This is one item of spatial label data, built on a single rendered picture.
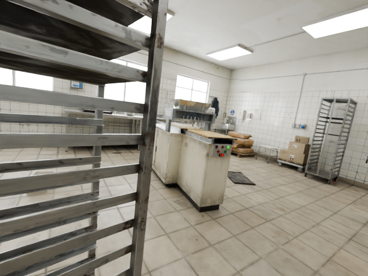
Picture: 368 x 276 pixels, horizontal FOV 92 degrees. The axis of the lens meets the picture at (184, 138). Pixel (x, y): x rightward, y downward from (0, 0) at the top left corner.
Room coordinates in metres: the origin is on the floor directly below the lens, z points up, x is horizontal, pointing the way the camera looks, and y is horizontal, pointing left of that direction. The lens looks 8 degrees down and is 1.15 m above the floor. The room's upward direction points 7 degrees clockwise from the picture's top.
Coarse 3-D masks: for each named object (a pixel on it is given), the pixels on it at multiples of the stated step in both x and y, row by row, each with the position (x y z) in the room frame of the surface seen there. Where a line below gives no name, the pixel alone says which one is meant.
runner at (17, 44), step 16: (0, 32) 0.33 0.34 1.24; (0, 48) 0.33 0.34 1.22; (16, 48) 0.34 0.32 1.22; (32, 48) 0.35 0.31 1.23; (48, 48) 0.37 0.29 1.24; (64, 48) 0.39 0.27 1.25; (64, 64) 0.40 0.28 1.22; (80, 64) 0.41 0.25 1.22; (96, 64) 0.43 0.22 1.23; (112, 64) 0.46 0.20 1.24; (144, 80) 0.52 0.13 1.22
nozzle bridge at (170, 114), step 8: (168, 112) 2.62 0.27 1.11; (176, 112) 2.59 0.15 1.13; (184, 112) 2.65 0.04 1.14; (192, 112) 2.70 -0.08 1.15; (200, 112) 2.67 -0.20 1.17; (168, 120) 2.59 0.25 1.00; (184, 120) 2.60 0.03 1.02; (192, 120) 2.66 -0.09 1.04; (200, 120) 2.72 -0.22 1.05; (208, 120) 2.84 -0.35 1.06; (168, 128) 2.57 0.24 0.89; (208, 128) 2.87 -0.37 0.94
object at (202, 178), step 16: (192, 144) 2.26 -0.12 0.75; (208, 144) 1.94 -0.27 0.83; (192, 160) 2.21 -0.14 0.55; (208, 160) 1.95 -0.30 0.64; (224, 160) 2.05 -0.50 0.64; (192, 176) 2.16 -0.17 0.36; (208, 176) 1.96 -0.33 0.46; (224, 176) 2.06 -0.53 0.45; (192, 192) 2.12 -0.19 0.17; (208, 192) 1.98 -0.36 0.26; (224, 192) 2.08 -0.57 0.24; (208, 208) 2.03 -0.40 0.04
